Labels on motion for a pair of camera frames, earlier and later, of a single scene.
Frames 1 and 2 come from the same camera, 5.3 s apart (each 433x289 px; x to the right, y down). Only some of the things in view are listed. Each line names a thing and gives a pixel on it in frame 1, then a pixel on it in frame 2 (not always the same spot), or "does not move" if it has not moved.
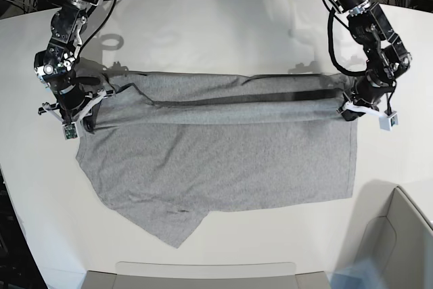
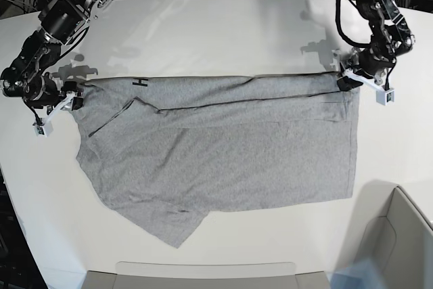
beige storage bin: x=389 y=231 does not move
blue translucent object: x=360 y=274 does not move
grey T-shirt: x=167 y=147 does not move
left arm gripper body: x=363 y=98 -> x=356 y=65
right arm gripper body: x=76 y=101 -> x=72 y=100
